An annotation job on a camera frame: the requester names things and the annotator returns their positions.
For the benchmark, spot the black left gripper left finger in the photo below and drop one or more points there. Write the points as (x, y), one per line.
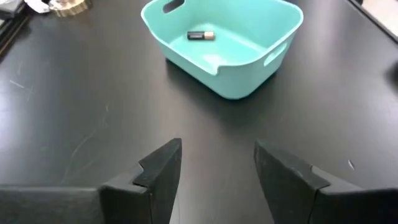
(124, 202)

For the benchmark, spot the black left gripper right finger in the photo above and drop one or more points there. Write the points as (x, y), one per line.
(295, 199)

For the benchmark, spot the teal plastic bin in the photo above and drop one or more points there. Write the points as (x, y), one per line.
(242, 81)

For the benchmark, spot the black and copper battery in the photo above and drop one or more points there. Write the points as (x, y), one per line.
(199, 35)

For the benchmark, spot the white crumpled paper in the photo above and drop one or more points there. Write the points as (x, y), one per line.
(37, 5)

